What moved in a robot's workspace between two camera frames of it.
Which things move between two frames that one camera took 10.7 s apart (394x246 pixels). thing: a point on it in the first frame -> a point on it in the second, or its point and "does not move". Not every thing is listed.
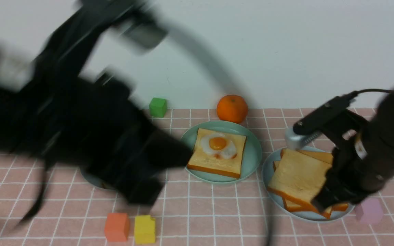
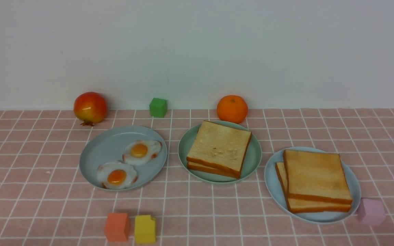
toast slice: [298, 177] -> [219, 148]
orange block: [117, 227] does not move
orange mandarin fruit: [232, 108] does not move
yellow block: [145, 229] does not move
